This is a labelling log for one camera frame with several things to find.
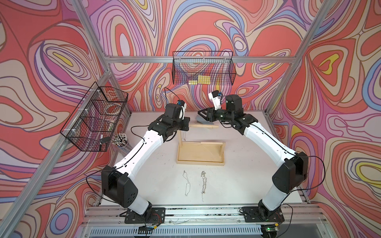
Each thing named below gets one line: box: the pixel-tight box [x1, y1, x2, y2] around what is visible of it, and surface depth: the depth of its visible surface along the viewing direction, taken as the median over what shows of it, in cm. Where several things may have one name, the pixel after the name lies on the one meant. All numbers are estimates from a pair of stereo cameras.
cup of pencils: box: [112, 132, 129, 148], surface depth 83 cm
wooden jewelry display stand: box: [176, 123, 226, 167], surface depth 97 cm
